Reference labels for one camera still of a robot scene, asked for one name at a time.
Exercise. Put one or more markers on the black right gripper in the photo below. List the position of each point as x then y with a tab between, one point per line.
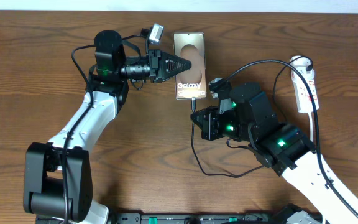
209	129

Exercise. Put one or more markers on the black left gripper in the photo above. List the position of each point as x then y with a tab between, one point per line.
162	59

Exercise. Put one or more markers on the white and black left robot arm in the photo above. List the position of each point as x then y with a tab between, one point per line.
57	176

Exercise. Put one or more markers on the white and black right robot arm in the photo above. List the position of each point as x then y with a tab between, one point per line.
244	113

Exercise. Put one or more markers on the white power strip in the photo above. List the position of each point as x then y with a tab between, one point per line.
305	68

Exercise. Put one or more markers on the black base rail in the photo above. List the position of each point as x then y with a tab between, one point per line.
289	214

